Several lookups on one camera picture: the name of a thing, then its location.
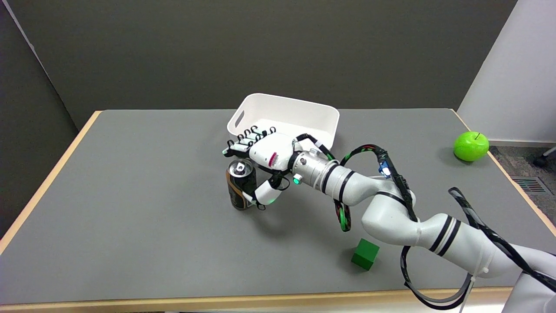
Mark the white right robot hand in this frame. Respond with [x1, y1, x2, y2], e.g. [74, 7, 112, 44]
[222, 127, 300, 210]

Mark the green wooden cube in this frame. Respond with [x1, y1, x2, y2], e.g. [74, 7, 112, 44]
[351, 238, 380, 271]

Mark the black floor vent grille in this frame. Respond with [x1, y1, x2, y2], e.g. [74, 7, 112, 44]
[511, 176, 550, 194]

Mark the green apple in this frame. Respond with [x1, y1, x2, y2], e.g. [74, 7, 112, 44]
[453, 131, 490, 162]

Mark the black beverage can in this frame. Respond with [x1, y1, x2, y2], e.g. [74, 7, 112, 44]
[226, 159, 258, 211]

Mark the white plastic bin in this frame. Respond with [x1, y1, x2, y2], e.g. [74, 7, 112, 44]
[227, 93, 340, 150]

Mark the black chair caster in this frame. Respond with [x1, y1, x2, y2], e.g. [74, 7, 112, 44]
[533, 147, 556, 168]

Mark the green red braided cable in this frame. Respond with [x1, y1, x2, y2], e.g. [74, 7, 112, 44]
[334, 145, 374, 232]

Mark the black wrapped robot cable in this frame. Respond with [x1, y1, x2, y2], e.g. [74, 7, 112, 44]
[295, 133, 556, 310]

